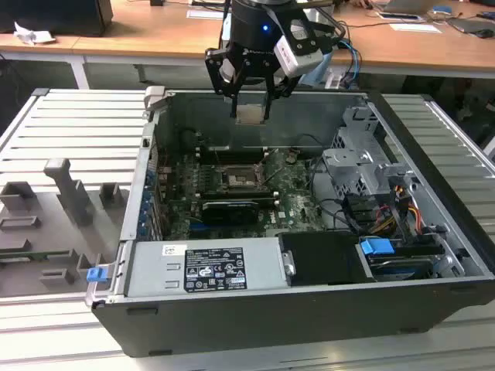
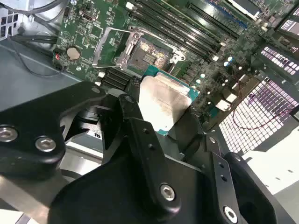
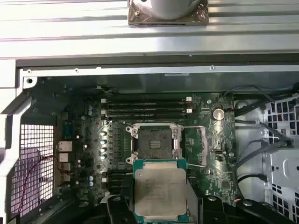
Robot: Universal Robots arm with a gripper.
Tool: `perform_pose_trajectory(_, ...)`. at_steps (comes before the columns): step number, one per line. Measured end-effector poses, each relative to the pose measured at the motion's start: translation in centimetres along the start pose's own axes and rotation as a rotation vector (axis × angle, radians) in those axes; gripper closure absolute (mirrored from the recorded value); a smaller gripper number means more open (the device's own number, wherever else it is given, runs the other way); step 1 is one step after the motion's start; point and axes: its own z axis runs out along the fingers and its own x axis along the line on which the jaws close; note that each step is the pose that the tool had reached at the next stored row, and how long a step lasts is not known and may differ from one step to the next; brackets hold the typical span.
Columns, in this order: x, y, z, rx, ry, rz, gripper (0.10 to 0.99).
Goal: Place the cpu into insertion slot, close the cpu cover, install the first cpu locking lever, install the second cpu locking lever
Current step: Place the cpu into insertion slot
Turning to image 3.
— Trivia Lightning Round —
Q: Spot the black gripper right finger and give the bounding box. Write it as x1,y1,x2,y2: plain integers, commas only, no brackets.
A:
186,179,299,224

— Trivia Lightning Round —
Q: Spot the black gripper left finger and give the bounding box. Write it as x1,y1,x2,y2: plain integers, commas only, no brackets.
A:
87,179,134,224

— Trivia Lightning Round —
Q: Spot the silver green CPU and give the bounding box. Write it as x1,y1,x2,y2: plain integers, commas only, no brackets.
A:
132,159,189,224

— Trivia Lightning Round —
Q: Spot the metal socket cover frame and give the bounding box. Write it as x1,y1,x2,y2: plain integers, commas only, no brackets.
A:
183,125,208,168

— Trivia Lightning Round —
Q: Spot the black RAM slot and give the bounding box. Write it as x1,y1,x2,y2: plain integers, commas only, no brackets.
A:
107,183,134,190
101,102,192,110
102,176,134,184
101,114,192,122
107,169,134,177
101,96,192,104
101,108,192,116

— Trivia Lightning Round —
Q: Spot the CPU socket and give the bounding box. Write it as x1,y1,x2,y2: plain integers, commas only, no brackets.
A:
125,123,185,164

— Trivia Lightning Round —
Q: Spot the green motherboard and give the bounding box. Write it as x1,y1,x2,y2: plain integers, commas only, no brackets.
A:
55,92,239,210

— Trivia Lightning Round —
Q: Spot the silver drive cage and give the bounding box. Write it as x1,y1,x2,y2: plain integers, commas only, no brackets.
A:
233,93,299,224

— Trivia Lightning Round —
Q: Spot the silver coin battery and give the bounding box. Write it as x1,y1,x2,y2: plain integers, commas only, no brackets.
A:
212,107,225,121

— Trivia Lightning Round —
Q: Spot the open PC case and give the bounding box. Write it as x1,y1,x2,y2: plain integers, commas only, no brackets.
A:
0,55,299,224

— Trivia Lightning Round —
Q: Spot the red black wire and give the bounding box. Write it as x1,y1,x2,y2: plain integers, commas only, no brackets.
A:
17,155,71,219

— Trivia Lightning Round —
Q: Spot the thick black cable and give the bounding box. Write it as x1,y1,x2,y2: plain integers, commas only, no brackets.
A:
235,119,295,148

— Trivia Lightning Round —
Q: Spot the thin black cable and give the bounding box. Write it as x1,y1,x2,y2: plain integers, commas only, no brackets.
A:
223,85,276,105

